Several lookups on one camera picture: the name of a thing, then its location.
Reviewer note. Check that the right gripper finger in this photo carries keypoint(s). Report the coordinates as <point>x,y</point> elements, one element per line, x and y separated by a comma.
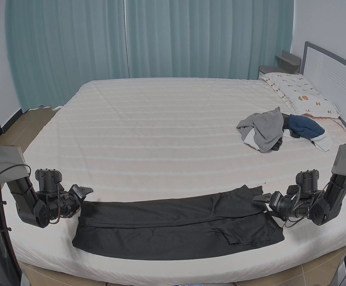
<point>264,197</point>

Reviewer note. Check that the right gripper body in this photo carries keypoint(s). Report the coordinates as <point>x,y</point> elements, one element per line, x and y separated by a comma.
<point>285,208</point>

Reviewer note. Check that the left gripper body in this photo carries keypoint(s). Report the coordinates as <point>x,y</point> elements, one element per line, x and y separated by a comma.
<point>73,201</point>

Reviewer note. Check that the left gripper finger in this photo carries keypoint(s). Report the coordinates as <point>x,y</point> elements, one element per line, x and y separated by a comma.
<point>88,190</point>

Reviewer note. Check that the black T-shirt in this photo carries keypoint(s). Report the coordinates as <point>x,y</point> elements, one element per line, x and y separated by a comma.
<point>167,228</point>

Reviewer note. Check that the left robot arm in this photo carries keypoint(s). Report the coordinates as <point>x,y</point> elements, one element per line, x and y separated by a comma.
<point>26,204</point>

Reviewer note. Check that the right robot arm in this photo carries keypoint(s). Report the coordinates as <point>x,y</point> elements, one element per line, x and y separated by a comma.
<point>337,195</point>

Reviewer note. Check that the pile of clothes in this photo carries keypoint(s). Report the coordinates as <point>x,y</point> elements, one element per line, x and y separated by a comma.
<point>265,127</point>

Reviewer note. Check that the bed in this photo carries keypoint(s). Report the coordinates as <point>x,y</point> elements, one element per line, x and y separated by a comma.
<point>161,130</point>

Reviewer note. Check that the white printed pillow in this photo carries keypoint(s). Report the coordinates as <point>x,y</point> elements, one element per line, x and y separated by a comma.
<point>301,94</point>

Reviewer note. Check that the grey bedside table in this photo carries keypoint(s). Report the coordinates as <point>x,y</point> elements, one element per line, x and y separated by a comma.
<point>290,59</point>

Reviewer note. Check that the blue-green curtain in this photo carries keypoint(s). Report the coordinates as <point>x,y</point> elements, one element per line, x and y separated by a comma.
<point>205,25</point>
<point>71,40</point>

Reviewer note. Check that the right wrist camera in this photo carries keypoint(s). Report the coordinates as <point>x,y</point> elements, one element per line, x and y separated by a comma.
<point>292,192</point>

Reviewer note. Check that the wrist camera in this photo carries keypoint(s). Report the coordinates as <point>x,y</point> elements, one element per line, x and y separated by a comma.
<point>292,192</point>
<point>58,179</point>

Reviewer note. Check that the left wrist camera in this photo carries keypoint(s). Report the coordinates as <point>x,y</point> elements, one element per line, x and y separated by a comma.
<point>58,179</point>

